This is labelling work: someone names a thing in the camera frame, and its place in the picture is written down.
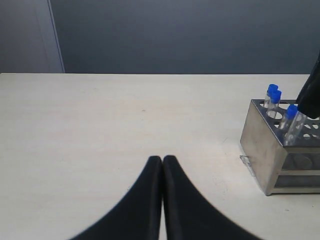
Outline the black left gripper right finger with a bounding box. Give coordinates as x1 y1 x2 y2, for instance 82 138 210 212
162 155 259 240

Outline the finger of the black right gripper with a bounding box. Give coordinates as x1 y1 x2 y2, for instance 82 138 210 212
296 55 320 118

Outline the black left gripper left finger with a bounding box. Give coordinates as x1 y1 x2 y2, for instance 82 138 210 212
73 156 162 240

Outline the blue-capped tube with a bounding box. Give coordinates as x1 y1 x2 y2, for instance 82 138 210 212
263 83 279 108
278 104 298 132
283 111 307 146
266 90 282 119

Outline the stainless steel test tube rack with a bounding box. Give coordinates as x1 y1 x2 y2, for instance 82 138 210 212
240 99 320 196

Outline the clear tape piece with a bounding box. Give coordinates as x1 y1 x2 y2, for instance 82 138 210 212
239 155 255 177

